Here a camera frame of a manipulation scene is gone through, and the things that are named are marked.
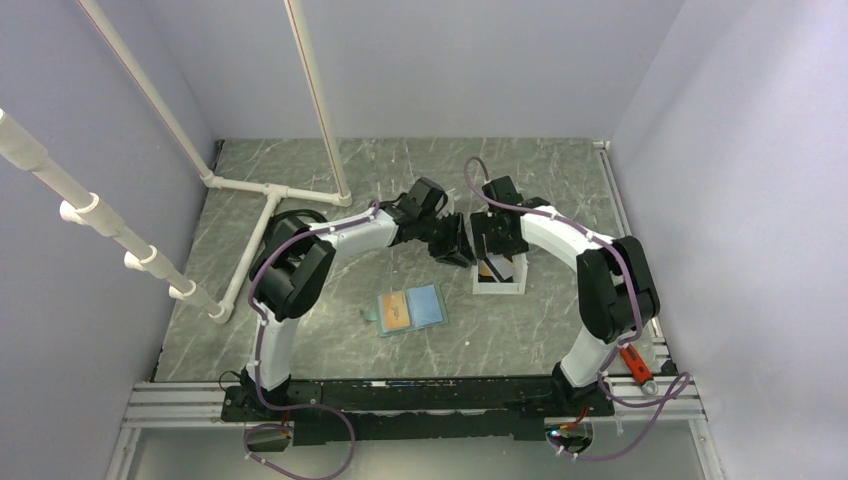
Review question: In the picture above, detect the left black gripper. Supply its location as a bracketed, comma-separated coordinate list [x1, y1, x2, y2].
[416, 212, 478, 269]

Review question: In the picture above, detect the clear plastic bin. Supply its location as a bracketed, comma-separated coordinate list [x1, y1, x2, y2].
[471, 254, 528, 295]

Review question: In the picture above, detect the green card holder wallet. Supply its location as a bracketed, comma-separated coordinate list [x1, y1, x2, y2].
[360, 284, 449, 337]

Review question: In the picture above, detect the gold credit card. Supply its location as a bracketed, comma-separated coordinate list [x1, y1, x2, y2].
[378, 291, 412, 333]

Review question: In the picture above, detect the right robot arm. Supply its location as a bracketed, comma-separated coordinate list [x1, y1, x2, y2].
[463, 171, 661, 415]

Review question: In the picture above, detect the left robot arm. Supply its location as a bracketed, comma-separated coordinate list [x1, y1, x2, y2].
[239, 177, 474, 420]

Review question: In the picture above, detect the stack of credit cards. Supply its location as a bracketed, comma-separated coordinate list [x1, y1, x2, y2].
[477, 257, 515, 283]

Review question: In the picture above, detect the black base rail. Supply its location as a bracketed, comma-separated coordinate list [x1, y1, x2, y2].
[221, 375, 615, 446]

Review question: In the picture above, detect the coiled black cable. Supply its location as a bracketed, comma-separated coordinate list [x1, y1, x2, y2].
[264, 208, 329, 256]

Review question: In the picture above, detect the red handled adjustable wrench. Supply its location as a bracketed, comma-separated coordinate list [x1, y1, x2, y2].
[619, 344, 659, 396]

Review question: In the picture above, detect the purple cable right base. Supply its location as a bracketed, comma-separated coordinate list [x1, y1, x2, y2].
[547, 370, 694, 464]

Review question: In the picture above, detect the purple cable base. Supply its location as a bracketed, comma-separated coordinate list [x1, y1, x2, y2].
[242, 398, 364, 480]
[547, 370, 694, 464]

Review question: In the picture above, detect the aluminium rail right side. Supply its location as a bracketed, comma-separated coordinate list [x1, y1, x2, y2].
[591, 139, 707, 422]

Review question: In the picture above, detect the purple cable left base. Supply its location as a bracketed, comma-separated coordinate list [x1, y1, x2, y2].
[242, 398, 364, 480]

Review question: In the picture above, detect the white pvc pipe frame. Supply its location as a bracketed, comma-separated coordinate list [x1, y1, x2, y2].
[1, 1, 352, 324]

